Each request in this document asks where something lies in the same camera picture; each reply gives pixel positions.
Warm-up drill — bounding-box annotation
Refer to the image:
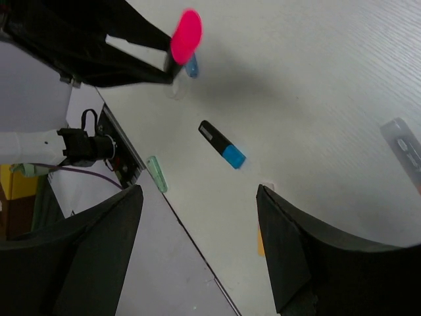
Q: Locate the green translucent cap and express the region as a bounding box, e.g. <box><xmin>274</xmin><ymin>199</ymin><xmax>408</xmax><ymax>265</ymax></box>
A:
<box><xmin>146</xmin><ymin>156</ymin><xmax>168</xmax><ymax>193</ymax></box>

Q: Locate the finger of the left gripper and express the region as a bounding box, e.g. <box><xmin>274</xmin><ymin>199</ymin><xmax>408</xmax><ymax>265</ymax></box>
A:
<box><xmin>3</xmin><ymin>19</ymin><xmax>174</xmax><ymax>88</ymax></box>
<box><xmin>108</xmin><ymin>1</ymin><xmax>170</xmax><ymax>51</ymax></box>

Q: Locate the blue black highlighter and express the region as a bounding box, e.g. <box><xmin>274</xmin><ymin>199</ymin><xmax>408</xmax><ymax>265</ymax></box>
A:
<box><xmin>198</xmin><ymin>120</ymin><xmax>246</xmax><ymax>169</ymax></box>

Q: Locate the orange clear marker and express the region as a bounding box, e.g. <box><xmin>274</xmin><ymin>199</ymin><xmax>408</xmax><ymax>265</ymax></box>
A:
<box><xmin>380</xmin><ymin>118</ymin><xmax>420</xmax><ymax>194</ymax></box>
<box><xmin>256</xmin><ymin>184</ymin><xmax>276</xmax><ymax>257</ymax></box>

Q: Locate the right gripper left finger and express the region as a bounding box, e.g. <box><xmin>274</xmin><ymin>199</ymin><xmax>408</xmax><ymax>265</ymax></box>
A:
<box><xmin>1</xmin><ymin>185</ymin><xmax>143</xmax><ymax>315</ymax></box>

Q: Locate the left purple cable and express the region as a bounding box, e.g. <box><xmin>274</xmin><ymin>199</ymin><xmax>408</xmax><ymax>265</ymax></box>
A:
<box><xmin>9</xmin><ymin>163</ymin><xmax>128</xmax><ymax>190</ymax></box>

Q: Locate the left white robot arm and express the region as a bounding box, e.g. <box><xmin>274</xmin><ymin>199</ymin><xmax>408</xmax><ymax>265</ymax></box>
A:
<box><xmin>1</xmin><ymin>1</ymin><xmax>174</xmax><ymax>167</ymax></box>

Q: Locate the orange clear marker lower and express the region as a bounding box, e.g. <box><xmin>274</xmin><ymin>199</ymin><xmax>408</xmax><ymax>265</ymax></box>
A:
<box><xmin>256</xmin><ymin>184</ymin><xmax>276</xmax><ymax>257</ymax></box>

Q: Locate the blue translucent cap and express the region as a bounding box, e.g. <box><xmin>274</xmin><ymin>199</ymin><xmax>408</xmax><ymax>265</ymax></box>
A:
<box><xmin>184</xmin><ymin>54</ymin><xmax>199</xmax><ymax>79</ymax></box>

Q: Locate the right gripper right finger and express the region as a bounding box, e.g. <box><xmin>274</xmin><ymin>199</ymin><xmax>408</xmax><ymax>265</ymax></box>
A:
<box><xmin>256</xmin><ymin>185</ymin><xmax>420</xmax><ymax>315</ymax></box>

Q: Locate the white tape ring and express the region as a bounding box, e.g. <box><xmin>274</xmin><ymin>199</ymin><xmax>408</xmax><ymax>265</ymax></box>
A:
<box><xmin>167</xmin><ymin>78</ymin><xmax>190</xmax><ymax>101</ymax></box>

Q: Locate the pink black highlighter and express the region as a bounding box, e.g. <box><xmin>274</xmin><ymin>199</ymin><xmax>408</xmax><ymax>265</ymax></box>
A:
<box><xmin>164</xmin><ymin>9</ymin><xmax>203</xmax><ymax>78</ymax></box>

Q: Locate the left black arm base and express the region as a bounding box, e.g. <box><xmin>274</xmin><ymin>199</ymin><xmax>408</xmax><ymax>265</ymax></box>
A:
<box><xmin>97</xmin><ymin>104</ymin><xmax>146</xmax><ymax>188</ymax></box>

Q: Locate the orange clear marker upper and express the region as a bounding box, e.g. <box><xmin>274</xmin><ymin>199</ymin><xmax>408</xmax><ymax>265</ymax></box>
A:
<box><xmin>380</xmin><ymin>118</ymin><xmax>420</xmax><ymax>194</ymax></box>

